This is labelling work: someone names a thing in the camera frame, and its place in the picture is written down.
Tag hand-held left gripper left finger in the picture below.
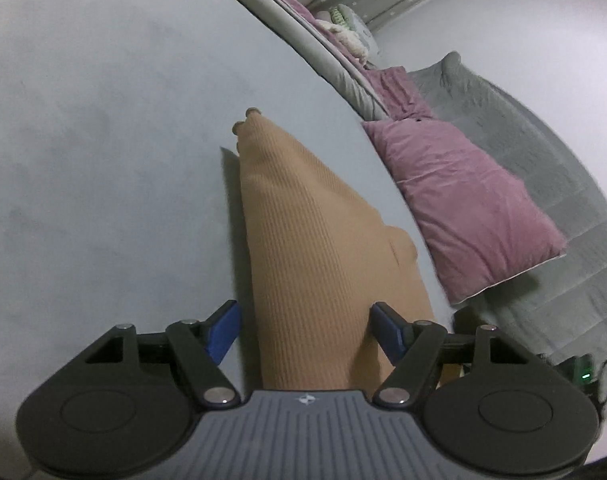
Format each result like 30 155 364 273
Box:
84 300 243 407

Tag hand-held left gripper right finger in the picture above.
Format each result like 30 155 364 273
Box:
372 302 531 407

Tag brown knit dress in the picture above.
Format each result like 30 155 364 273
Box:
232 106 464 391

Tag large purple pillow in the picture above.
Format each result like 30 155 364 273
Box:
362 119 569 307

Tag grey quilted headboard cover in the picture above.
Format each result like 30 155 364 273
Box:
406 51 607 396

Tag grey-blue bed sheet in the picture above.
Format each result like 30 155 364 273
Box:
0 0 464 461

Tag small purple pillow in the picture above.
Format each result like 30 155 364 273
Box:
361 66 437 122

